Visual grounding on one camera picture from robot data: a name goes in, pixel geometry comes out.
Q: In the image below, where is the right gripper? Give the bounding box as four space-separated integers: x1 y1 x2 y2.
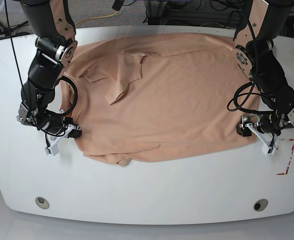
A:
38 113 82 138

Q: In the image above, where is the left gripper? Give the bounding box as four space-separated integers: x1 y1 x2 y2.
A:
240 114 281 137

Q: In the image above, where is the peach T-shirt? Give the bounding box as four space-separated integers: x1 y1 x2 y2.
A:
65 33 256 166

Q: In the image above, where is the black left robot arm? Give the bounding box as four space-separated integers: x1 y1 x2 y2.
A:
231 0 294 136

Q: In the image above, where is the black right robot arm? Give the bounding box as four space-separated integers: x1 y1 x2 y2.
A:
17 0 81 138

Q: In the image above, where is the red tape rectangle marking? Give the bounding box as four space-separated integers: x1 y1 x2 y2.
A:
274 138 294 176

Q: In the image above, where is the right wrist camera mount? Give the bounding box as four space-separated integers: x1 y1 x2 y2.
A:
44 124 81 156

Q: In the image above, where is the left table cable grommet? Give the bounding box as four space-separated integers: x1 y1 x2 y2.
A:
35 196 50 210

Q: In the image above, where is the table cable grommet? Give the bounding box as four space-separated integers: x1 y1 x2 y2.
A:
35 196 50 210
253 198 269 212

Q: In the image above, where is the right table cable grommet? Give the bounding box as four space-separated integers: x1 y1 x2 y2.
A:
253 198 269 212

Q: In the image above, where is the yellow cable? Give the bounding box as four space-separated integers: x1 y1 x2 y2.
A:
72 7 119 30

